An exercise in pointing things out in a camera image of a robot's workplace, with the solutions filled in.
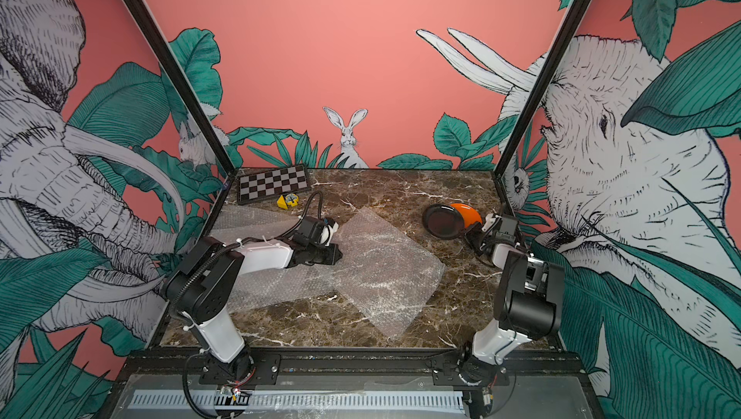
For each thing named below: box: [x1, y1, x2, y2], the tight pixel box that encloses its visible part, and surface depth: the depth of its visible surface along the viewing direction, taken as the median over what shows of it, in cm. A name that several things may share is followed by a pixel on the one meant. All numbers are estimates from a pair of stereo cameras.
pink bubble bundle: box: [227, 262, 337, 314], surface depth 90 cm
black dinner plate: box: [422, 203, 465, 241], surface depth 99 cm
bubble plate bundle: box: [331, 206, 445, 336], surface depth 92 cm
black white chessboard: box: [237, 164, 311, 206], surface depth 115 cm
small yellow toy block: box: [276, 193, 300, 210], surface depth 111 cm
